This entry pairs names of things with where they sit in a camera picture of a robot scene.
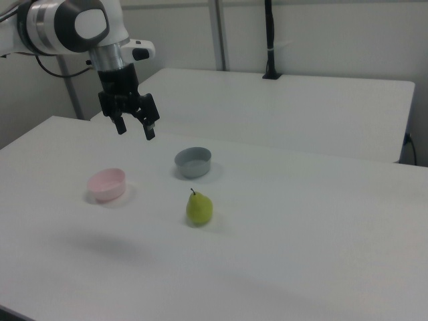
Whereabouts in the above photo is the grey bowl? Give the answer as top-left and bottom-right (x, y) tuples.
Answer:
(173, 146), (213, 179)

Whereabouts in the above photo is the pink bowl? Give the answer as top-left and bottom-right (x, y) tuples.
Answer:
(87, 167), (127, 203)

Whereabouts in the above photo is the black camera pole with clamp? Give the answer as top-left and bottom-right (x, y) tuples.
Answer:
(261, 0), (283, 80)

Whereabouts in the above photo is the white side table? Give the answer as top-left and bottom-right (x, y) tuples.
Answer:
(89, 68), (417, 165)

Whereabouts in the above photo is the green pear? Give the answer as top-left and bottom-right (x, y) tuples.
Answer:
(185, 187), (214, 225)

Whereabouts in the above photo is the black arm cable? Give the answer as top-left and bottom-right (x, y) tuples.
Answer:
(33, 53), (93, 78)

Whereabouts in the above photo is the black wall cable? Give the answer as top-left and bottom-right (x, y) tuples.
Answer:
(404, 132), (419, 166)

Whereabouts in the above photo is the grey metal frame post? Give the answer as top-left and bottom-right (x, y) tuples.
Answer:
(58, 55), (85, 120)
(208, 0), (232, 72)

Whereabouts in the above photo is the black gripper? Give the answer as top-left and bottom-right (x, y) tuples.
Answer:
(97, 63), (161, 141)

